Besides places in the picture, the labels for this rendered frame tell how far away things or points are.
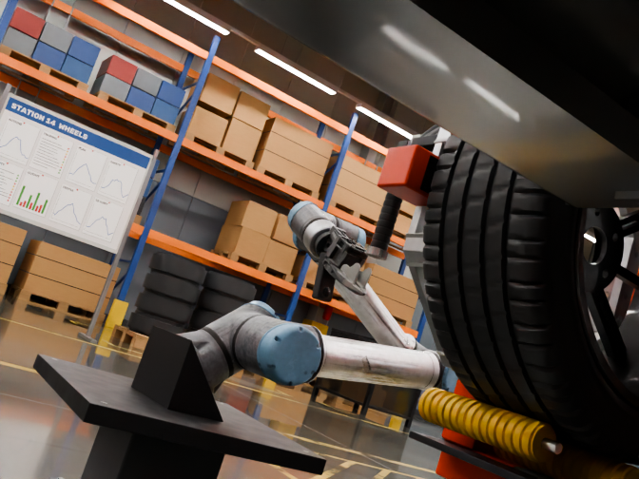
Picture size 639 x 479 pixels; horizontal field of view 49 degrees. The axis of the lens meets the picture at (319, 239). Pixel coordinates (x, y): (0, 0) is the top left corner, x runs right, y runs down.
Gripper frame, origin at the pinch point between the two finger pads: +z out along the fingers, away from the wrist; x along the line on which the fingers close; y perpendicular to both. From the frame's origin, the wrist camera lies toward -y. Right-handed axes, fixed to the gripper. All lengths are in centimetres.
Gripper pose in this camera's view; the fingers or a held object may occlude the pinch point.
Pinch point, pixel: (359, 294)
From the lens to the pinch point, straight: 158.9
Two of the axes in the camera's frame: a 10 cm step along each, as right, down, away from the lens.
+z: 4.0, 4.6, -7.9
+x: 7.6, 3.1, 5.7
